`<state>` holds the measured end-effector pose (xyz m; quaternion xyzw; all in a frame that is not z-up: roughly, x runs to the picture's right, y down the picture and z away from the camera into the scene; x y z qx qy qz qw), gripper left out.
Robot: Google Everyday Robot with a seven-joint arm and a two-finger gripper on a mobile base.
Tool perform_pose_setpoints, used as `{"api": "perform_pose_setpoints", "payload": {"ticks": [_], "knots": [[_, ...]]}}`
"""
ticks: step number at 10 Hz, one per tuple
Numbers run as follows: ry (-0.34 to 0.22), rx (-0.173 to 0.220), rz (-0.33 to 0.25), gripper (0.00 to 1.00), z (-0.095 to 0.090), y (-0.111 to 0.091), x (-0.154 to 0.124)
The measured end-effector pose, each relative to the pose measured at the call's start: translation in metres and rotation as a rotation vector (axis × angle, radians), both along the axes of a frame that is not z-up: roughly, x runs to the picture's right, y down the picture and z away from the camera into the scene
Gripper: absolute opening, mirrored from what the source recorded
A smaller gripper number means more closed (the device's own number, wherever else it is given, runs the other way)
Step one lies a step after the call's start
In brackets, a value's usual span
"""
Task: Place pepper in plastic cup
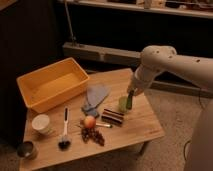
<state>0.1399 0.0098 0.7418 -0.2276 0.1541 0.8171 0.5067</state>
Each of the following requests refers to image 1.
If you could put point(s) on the green pepper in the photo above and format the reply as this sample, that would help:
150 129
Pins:
129 100

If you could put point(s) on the small wooden handled brush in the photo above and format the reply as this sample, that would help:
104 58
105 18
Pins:
104 125

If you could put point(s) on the wooden table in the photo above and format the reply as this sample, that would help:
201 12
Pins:
74 136

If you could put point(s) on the blue cloth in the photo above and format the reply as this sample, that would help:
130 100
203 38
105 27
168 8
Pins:
94 97

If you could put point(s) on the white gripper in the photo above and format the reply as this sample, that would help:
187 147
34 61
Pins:
136 86

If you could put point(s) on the yellow plastic bin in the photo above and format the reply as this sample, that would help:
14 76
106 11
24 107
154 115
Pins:
52 85

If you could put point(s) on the red yellow apple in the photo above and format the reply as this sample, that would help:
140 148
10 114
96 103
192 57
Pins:
89 122

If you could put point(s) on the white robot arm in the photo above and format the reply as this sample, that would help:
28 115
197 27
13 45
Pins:
156 59

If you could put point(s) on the metal shelf frame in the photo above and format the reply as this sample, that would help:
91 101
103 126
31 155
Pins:
117 33

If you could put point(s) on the metal tin can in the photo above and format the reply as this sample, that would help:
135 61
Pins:
27 150

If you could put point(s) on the bunch of dark grapes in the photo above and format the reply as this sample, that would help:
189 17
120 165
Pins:
92 134

